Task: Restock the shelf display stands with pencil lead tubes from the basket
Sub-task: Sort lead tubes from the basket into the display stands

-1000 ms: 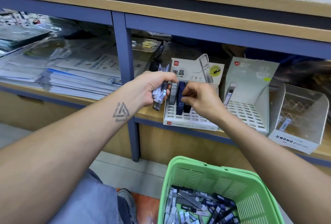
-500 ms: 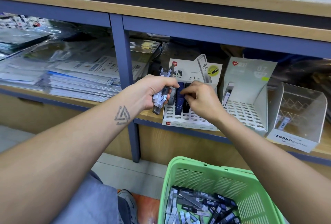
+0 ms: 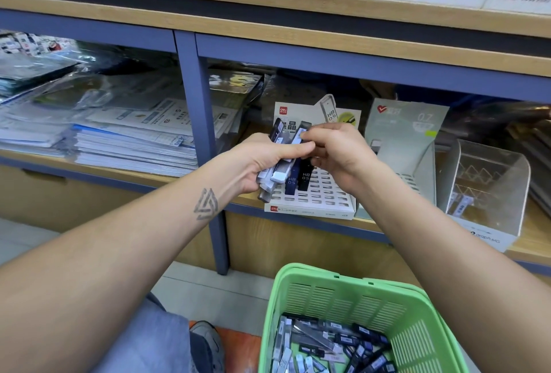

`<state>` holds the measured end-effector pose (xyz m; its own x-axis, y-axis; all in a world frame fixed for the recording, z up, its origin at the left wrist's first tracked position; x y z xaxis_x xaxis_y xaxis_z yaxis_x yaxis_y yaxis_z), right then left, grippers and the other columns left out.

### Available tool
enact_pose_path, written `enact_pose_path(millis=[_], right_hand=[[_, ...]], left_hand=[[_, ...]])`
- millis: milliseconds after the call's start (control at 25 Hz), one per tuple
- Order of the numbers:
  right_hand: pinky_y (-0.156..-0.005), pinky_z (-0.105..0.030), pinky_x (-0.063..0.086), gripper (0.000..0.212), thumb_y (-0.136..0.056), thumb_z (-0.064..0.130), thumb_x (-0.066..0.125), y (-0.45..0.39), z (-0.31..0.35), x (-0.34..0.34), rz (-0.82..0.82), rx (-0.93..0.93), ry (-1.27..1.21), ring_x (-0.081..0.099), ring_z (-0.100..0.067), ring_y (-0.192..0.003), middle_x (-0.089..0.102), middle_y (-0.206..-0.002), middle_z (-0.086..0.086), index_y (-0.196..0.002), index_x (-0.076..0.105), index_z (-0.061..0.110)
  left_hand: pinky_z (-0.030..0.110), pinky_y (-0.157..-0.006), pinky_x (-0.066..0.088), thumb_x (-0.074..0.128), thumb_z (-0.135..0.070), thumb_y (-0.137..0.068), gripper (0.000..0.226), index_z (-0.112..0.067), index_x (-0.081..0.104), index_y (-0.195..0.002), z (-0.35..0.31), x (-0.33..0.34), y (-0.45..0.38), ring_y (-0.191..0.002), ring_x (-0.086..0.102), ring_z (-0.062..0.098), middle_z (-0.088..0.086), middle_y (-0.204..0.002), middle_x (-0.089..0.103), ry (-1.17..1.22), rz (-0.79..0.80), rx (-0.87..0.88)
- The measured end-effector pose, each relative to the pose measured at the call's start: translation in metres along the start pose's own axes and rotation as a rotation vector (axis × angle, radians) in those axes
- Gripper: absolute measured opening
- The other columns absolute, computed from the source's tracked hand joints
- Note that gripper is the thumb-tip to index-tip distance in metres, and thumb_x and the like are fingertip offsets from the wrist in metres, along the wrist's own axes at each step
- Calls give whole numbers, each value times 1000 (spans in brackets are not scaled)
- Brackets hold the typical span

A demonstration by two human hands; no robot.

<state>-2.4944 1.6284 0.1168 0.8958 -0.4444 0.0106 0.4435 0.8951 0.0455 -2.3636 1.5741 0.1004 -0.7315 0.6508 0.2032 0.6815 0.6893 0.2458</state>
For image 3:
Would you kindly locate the person's left hand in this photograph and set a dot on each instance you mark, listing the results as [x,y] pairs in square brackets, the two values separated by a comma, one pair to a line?
[254,162]

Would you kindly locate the person's right hand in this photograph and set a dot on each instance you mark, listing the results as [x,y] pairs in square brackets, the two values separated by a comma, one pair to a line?
[344,153]

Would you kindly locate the row of HB lead cases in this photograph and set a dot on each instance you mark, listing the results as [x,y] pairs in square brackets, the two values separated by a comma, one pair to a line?
[301,179]

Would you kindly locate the white display box red label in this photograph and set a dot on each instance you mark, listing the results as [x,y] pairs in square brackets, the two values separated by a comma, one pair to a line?
[318,200]

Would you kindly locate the pale green display box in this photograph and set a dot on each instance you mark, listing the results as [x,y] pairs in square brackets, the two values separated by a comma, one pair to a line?
[413,127]

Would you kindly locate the green plastic basket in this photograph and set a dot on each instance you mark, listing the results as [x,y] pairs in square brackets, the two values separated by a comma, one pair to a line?
[361,291]

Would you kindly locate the clear plastic display box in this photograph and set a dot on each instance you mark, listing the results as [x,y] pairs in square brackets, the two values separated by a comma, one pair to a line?
[499,187]

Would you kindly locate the pile of lead cases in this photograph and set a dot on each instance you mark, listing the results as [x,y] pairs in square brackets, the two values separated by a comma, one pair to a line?
[331,347]

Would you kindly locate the person's left forearm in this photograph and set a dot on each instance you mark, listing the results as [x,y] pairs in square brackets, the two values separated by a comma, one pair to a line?
[103,274]

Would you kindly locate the person's right forearm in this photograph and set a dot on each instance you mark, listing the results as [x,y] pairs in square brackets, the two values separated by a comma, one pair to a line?
[465,274]

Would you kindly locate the stack of wrapped paper packs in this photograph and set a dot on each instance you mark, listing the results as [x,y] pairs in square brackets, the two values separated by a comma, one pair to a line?
[129,123]

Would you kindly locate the grey sneaker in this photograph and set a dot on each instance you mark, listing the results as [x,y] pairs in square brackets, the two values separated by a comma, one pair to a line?
[208,342]

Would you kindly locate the colourful printed mat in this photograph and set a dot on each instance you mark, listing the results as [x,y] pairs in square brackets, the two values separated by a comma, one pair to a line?
[243,351]

